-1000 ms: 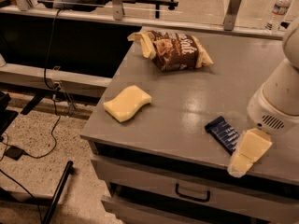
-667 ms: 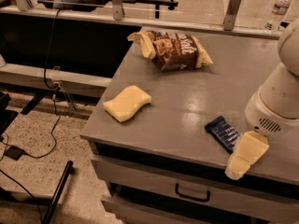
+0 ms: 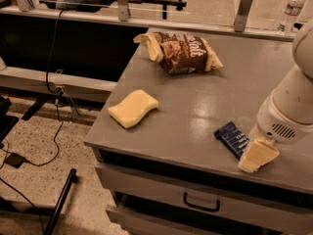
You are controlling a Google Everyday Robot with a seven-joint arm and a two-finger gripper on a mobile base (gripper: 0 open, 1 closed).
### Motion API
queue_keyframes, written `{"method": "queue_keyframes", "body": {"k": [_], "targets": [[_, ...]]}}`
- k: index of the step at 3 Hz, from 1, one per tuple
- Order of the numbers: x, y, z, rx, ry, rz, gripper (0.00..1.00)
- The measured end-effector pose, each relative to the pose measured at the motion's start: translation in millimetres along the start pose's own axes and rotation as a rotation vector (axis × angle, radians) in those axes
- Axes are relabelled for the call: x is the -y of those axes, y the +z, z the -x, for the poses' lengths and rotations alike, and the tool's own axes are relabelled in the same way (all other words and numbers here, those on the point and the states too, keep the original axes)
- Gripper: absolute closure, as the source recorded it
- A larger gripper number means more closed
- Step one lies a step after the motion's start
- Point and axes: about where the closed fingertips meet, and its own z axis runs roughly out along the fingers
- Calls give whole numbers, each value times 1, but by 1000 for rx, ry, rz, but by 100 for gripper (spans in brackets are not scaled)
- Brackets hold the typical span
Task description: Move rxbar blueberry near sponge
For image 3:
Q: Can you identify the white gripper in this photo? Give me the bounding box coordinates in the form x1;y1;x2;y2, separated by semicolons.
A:
237;95;313;174

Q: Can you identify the blue rxbar blueberry wrapper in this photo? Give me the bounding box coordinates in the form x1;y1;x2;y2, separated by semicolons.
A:
214;121;249;160

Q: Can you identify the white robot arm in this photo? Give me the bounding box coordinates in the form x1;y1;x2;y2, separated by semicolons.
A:
238;20;313;172

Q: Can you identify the yellow sponge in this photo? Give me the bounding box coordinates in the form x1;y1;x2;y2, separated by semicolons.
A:
108;89;158;128

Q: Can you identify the brown chip bag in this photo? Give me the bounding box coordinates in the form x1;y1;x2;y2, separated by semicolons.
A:
133;32;223;74

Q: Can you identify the grey cabinet drawer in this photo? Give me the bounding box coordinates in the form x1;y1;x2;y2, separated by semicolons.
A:
96;164;313;235

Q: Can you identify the clear water bottle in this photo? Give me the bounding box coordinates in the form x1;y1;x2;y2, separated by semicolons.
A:
278;0;306;33

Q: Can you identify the black chair leg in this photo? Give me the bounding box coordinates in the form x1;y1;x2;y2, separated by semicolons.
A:
44;168;77;235

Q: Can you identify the black power adapter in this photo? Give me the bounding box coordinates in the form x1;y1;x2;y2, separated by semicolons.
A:
5;153;25;168

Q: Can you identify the black drawer handle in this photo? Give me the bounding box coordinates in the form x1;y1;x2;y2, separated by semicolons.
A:
183;192;220;212

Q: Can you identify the black power cable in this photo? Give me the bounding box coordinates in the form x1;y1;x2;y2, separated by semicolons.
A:
0;9;67;235

